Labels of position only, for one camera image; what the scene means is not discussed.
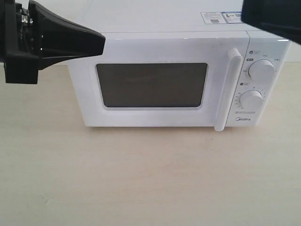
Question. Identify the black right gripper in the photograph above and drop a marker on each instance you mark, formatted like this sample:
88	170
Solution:
279	17

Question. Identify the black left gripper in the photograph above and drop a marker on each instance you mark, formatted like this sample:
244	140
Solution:
60	40

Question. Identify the white microwave door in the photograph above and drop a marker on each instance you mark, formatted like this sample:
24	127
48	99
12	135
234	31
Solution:
160	79

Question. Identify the white plastic control knob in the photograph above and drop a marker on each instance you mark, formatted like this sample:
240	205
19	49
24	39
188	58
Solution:
261	70
251	100

